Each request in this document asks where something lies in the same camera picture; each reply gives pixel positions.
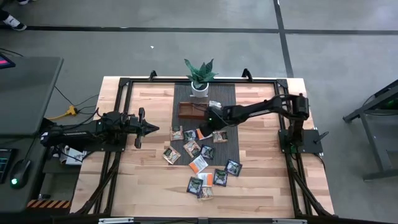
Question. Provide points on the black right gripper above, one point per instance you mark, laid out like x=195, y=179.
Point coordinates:
x=211, y=127

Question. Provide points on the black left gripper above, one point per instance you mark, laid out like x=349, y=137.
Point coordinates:
x=141, y=112

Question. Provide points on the blue blackcurrant tea sachet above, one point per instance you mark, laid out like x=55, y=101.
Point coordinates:
x=207, y=152
x=233, y=168
x=195, y=186
x=220, y=177
x=190, y=135

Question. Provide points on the beige cinnamon apple tea sachet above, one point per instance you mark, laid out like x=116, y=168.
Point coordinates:
x=191, y=148
x=176, y=133
x=220, y=137
x=171, y=155

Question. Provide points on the clear foil packet front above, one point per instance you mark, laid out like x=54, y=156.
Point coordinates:
x=206, y=194

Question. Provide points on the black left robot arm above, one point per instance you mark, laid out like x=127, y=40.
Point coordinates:
x=77, y=133

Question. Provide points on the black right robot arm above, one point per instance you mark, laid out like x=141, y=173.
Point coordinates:
x=264, y=108

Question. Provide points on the brown wooden compartment tray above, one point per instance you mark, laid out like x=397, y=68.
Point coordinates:
x=186, y=110

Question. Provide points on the snake plant in white pot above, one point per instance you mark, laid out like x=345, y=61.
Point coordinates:
x=200, y=90

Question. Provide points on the grey woven placemat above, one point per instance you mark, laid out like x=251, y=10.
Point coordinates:
x=224, y=93

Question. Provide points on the white paper box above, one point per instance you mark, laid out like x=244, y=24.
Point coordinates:
x=74, y=157

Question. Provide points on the grey desk top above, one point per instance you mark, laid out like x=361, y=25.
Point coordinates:
x=31, y=93

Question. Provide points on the orange black hazard tape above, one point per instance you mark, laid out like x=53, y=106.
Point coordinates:
x=46, y=204

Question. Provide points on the black computer mouse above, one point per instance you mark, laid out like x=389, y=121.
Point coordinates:
x=20, y=172

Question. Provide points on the grey metal stand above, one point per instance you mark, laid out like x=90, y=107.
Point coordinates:
x=353, y=117

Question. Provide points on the laptop with pink screen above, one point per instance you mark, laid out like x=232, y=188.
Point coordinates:
x=4, y=61

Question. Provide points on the dark lower desk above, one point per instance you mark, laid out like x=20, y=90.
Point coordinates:
x=6, y=199

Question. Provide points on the person's shoe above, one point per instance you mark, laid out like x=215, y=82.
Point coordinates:
x=14, y=22
x=25, y=2

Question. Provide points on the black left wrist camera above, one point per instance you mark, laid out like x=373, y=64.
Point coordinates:
x=132, y=124

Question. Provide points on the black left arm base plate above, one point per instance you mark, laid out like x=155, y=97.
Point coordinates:
x=121, y=146

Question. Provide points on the black frame clamp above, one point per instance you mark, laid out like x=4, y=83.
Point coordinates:
x=247, y=75
x=153, y=76

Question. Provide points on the silver metal bracket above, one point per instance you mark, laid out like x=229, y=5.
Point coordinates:
x=289, y=221
x=115, y=221

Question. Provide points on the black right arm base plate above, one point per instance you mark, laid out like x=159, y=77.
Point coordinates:
x=311, y=140

